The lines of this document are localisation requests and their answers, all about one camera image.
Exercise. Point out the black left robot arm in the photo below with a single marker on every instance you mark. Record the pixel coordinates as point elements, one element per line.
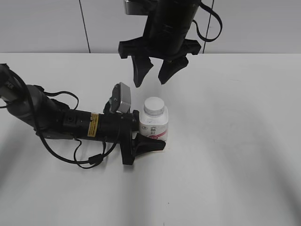
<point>52,119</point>

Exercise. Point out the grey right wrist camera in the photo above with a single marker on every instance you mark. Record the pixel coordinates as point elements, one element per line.
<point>137,7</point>

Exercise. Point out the white yili changqing yogurt bottle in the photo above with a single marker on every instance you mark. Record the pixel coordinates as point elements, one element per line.
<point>155,127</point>

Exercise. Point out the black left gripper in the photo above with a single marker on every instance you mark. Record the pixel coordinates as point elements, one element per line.
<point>118,128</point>

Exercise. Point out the white plastic bottle cap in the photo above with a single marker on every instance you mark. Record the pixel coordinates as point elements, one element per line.
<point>154,106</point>

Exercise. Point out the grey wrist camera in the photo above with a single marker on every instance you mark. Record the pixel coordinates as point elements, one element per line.
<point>137,7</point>
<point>120,100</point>

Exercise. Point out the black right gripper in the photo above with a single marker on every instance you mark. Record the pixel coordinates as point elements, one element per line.
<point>163,41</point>

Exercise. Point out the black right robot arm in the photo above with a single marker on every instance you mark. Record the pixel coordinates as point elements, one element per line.
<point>171,12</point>

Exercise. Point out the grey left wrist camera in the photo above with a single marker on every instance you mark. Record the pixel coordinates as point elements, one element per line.
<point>120,100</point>

